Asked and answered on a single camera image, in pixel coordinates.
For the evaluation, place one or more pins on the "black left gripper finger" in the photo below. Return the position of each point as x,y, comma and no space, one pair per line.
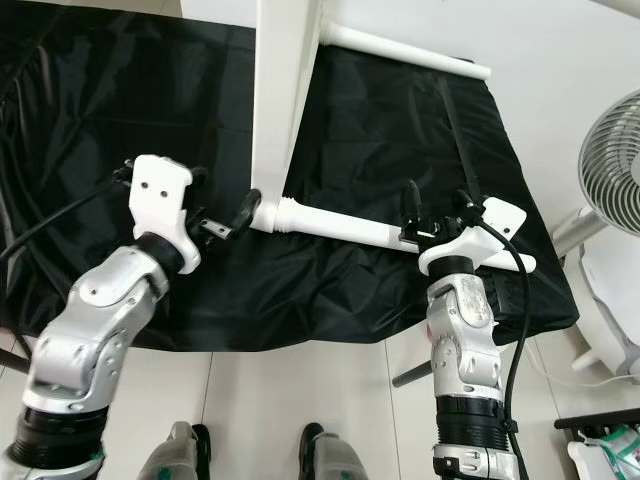
245,208

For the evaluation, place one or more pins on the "white plastic table leg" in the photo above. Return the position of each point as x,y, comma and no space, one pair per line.
340,222
410,52

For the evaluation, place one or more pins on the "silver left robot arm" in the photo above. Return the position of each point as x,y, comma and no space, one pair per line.
90,340

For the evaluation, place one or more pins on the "black metal table leg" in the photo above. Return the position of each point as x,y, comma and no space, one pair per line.
15,360
413,373

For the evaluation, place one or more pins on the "white floor fan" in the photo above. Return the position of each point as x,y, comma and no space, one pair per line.
610,150

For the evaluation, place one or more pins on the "black table cloth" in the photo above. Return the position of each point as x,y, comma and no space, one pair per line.
80,100

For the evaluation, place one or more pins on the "grey left robot foot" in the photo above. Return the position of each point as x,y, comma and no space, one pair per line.
175,452

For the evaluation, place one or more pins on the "grey robot foot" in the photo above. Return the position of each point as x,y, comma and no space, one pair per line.
175,452
335,454

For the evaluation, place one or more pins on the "grey right robot foot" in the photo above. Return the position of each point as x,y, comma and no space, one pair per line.
335,454

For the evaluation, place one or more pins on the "white green printed bag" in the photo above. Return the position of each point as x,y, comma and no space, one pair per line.
605,455

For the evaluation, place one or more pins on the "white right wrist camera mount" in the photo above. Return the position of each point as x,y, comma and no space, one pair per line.
485,235

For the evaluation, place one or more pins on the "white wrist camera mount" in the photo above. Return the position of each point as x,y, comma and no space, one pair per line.
485,235
165,200

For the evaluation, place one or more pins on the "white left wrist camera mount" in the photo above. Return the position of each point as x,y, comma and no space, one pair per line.
165,200

